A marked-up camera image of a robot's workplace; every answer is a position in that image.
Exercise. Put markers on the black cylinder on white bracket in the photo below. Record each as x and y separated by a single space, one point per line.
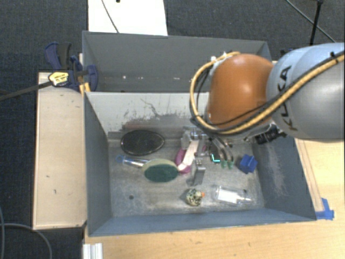
268 137

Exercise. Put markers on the clear tube with blue cap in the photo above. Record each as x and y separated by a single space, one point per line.
132 161

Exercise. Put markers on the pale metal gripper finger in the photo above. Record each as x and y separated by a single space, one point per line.
186 142
199 173

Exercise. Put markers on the purple and white curved object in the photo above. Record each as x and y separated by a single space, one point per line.
183 169

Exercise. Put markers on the pale wood board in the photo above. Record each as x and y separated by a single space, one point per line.
59 158

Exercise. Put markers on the black oval dish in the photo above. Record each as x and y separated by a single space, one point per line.
141 142

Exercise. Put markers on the green and yellow oval sponge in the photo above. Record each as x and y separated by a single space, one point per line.
160 171

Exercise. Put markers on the blue plastic block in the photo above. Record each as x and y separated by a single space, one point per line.
247 164

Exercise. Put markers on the speckled toy with orange tip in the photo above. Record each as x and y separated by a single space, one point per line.
194 197

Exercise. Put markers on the grey metal bin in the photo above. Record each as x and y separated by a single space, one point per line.
151 198

